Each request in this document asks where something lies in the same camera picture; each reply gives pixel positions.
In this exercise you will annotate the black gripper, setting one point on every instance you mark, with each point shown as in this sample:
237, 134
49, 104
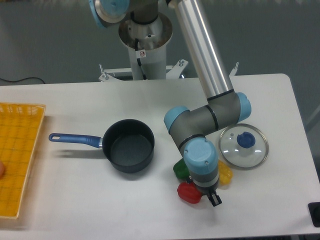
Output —
207, 186

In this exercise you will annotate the red toy pepper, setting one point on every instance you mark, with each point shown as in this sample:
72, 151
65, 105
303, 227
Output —
189, 193

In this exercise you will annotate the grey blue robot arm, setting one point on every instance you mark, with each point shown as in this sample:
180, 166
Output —
212, 106

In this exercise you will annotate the yellow toy pepper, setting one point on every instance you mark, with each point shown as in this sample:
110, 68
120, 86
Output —
225, 173

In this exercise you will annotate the green toy pepper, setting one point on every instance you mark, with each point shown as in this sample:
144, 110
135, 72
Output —
180, 170

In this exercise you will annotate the glass pot lid blue knob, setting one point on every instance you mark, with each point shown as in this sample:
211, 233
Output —
243, 146

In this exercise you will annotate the black device at table edge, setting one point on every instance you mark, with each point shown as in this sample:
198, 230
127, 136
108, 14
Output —
314, 210

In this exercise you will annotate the yellow woven basket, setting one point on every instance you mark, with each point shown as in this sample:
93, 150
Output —
20, 126

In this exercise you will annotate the orange object in basket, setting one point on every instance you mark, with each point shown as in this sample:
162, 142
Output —
2, 169

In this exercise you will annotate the dark saucepan blue handle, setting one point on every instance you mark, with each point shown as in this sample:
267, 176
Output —
128, 144

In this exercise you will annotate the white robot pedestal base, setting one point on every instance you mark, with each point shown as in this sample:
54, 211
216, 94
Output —
147, 52

